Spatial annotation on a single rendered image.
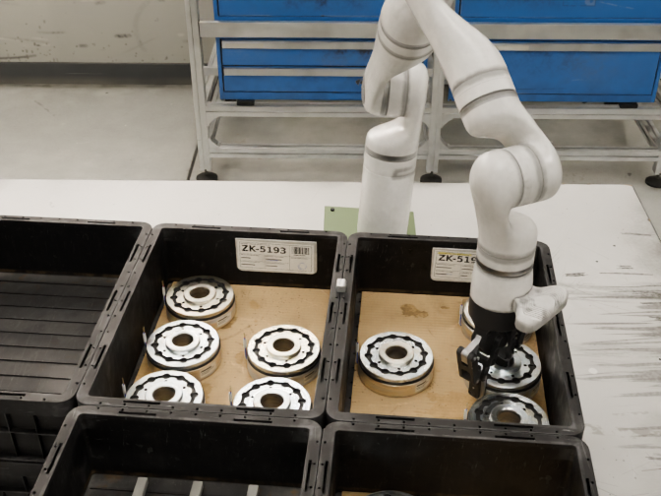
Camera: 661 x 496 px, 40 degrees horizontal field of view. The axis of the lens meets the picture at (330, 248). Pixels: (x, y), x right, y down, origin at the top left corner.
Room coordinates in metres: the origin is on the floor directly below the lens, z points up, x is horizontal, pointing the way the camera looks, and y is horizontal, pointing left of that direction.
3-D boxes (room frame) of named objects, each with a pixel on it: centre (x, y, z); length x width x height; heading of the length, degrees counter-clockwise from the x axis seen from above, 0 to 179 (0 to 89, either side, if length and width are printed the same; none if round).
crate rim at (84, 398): (0.97, 0.14, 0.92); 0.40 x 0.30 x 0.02; 175
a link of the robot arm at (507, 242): (0.91, -0.21, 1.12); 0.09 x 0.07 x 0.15; 114
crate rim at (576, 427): (0.94, -0.16, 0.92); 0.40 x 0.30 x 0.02; 175
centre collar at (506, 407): (0.83, -0.22, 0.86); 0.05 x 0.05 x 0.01
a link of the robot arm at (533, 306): (0.90, -0.23, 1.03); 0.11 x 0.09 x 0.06; 46
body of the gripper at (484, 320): (0.91, -0.21, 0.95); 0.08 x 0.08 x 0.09
